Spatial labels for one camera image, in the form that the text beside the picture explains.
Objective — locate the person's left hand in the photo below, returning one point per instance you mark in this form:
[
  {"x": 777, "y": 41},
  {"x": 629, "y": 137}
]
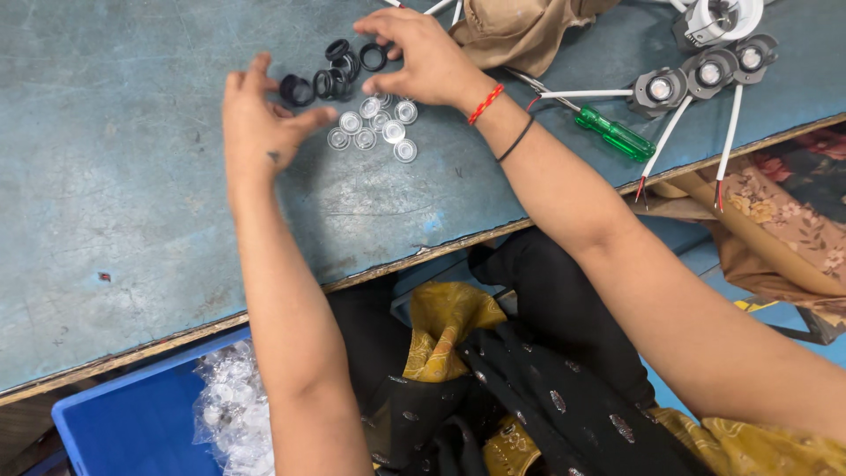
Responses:
[{"x": 254, "y": 132}]

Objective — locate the person's right hand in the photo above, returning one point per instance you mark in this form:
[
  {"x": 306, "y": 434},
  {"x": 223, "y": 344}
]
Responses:
[{"x": 429, "y": 63}]

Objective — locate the pile of black plastic rings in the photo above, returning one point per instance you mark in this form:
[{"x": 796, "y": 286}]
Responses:
[{"x": 296, "y": 92}]

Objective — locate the cluster of clear round lenses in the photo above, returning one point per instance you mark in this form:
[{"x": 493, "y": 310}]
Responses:
[{"x": 393, "y": 131}]

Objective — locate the tan cloth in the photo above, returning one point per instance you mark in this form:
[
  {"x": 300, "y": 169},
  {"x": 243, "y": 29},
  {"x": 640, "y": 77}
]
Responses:
[{"x": 522, "y": 30}]

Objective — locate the black wrist band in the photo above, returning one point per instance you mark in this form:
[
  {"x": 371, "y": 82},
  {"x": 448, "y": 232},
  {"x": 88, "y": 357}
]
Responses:
[{"x": 516, "y": 139}]

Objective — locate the grey LED light module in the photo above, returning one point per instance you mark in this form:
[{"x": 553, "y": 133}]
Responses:
[
  {"x": 710, "y": 71},
  {"x": 753, "y": 57},
  {"x": 659, "y": 89}
]

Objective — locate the mustard yellow scarf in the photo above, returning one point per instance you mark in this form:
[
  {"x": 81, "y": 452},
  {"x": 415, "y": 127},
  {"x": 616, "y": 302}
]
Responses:
[{"x": 449, "y": 324}]

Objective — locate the black patterned garment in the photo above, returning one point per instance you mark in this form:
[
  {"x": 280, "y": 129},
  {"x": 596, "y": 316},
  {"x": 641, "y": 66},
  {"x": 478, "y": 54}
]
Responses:
[{"x": 562, "y": 297}]

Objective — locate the plastic bag of clear lenses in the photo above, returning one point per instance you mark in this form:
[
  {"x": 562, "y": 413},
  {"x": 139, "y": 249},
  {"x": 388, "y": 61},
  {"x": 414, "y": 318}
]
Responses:
[{"x": 231, "y": 410}]

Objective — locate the white round light fixture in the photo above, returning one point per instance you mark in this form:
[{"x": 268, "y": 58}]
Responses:
[{"x": 717, "y": 23}]

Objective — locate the blue plastic crate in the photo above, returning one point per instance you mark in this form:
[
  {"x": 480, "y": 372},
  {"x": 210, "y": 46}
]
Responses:
[{"x": 132, "y": 420}]

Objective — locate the brown floral fabric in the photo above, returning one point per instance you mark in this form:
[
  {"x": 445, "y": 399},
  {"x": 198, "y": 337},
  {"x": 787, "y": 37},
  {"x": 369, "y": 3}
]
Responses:
[{"x": 793, "y": 205}]

